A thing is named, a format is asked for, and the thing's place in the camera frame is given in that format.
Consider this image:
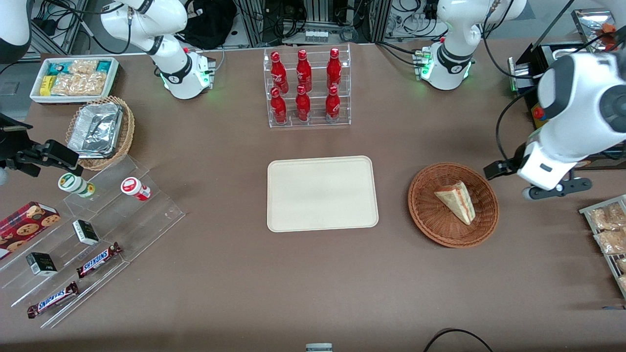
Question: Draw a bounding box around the triangular sandwich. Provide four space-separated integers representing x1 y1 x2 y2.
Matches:
434 181 476 225

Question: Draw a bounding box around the tray of packaged crackers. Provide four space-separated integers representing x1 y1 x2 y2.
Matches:
579 195 626 299

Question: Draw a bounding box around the small tan wicker basket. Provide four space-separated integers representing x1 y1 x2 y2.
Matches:
65 96 135 171

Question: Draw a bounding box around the large brown wicker basket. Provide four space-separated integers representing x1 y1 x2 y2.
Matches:
408 162 500 248

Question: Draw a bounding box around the beige plastic tray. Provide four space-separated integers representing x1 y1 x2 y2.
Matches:
267 155 380 233

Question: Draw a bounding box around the green capped white bottle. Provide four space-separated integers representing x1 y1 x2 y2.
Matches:
58 173 96 198

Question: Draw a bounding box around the red tartan cookie box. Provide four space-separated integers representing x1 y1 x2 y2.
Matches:
0 201 61 261

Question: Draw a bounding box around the white snack bin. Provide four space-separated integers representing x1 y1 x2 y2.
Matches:
29 57 120 105

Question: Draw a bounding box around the aluminium foil container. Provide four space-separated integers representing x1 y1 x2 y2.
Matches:
67 102 124 158

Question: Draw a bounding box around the small black box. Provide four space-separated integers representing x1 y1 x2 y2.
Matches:
72 220 100 245
25 252 58 277

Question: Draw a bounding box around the clear rice cracker bag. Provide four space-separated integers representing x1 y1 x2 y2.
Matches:
68 60 98 75
50 72 108 97

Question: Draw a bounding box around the red capped white bottle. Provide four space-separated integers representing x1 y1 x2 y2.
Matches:
121 177 152 201

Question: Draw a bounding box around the Snickers bar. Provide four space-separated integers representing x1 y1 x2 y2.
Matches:
76 242 123 279
27 281 80 319

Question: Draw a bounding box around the black food warmer cabinet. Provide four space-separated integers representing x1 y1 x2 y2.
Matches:
508 9 626 171

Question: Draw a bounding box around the clear acrylic stepped stand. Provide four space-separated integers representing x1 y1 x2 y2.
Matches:
0 155 185 329

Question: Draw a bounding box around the steel warmer pan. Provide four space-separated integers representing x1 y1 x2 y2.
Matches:
552 46 595 62

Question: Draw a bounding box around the black bag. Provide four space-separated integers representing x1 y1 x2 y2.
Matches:
179 0 238 49

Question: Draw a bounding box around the red cola bottle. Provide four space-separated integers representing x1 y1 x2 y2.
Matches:
270 51 289 94
296 49 313 92
327 47 342 91
295 85 311 122
325 86 341 123
270 87 288 124

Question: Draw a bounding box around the clear acrylic bottle rack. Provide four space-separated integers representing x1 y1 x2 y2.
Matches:
263 43 352 129

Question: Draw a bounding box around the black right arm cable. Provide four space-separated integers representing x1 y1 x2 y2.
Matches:
73 0 134 55

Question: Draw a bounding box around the black looped floor cable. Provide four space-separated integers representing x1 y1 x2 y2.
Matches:
423 329 494 352

